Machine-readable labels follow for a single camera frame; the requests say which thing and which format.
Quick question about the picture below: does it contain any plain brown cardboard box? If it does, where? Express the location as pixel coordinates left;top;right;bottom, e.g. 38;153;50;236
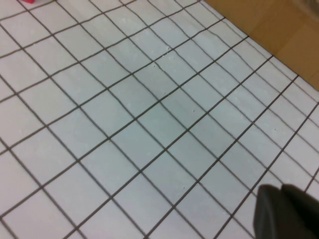
204;0;319;92

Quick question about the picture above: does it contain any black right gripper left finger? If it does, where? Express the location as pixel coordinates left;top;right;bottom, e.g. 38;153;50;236
253;184;300;239

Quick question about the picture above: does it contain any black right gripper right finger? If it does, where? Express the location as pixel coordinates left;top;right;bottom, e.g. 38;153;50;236
281;183;319;239

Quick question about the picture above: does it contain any white grid-lined mat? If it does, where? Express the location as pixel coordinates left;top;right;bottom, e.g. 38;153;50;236
0;0;319;239

